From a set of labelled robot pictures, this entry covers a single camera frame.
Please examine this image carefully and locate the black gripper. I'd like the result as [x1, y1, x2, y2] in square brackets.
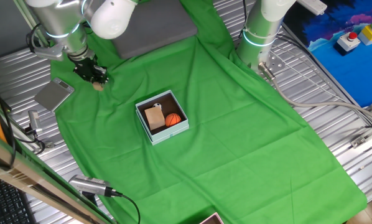
[73, 55, 109, 85]

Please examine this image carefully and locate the large wooden block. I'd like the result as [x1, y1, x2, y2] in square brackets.
[144, 106, 166, 131]

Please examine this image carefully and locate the pale blue gift box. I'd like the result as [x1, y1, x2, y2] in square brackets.
[134, 90, 190, 146]

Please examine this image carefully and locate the pink box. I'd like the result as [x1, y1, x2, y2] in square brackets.
[198, 212, 223, 224]

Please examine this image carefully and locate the silver digital scale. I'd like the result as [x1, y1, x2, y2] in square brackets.
[33, 77, 75, 112]

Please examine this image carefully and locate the pale metal rod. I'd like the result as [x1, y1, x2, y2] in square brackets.
[12, 0, 52, 57]

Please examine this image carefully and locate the orange mini basketball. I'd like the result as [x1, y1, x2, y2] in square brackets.
[164, 113, 182, 128]

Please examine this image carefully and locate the black keyboard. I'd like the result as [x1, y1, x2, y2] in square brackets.
[0, 173, 37, 224]

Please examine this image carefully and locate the green cloth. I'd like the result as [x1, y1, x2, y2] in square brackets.
[49, 0, 369, 224]

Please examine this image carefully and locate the white power strip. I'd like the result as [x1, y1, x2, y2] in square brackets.
[296, 0, 328, 16]

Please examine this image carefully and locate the blue mat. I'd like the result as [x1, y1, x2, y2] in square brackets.
[281, 0, 372, 108]

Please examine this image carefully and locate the aluminium profile bar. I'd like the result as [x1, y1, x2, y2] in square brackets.
[350, 119, 372, 149]

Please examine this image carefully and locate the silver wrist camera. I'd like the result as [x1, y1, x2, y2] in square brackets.
[26, 40, 65, 62]

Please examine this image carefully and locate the small silver camera on mount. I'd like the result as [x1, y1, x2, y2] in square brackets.
[24, 110, 55, 155]

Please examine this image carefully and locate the thin black cable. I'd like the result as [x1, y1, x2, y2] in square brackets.
[25, 23, 45, 55]

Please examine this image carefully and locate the ridged silver camera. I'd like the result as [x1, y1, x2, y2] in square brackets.
[68, 174, 124, 207]

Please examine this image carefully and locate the wooden frame beam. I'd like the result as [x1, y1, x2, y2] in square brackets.
[0, 129, 116, 224]

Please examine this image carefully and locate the black camera cable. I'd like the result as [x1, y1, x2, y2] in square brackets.
[119, 192, 142, 224]

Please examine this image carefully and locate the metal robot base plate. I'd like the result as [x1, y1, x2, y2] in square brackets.
[251, 49, 287, 76]

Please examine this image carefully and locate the grey robot hose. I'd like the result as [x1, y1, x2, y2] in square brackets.
[257, 61, 372, 126]

